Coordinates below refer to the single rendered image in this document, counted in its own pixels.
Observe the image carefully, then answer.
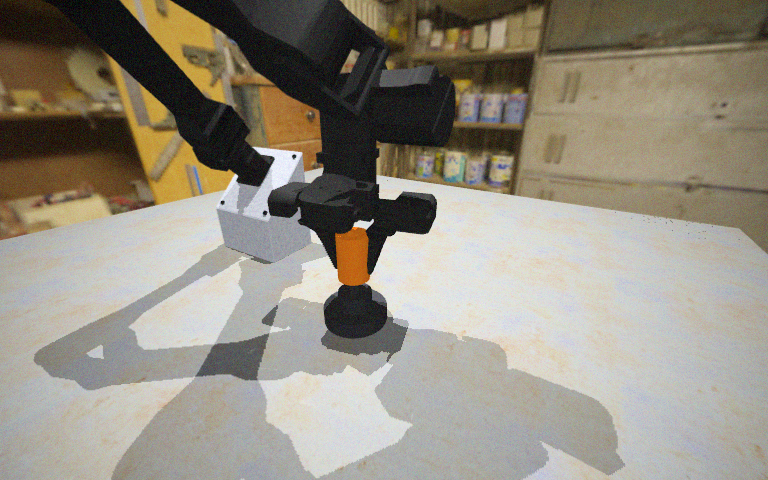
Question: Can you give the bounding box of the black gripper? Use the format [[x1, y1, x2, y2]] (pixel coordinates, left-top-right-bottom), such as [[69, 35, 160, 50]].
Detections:
[[267, 140, 437, 275]]

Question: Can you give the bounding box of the dark grey round pedestal with shaft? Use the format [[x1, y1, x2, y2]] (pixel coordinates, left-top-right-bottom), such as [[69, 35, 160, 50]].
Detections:
[[323, 283, 387, 338]]

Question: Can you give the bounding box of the orange knob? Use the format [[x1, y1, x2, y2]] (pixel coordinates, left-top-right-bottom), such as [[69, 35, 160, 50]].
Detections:
[[335, 227, 370, 286]]

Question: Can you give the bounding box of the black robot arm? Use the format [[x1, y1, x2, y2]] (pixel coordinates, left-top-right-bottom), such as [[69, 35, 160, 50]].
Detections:
[[41, 0, 456, 234]]

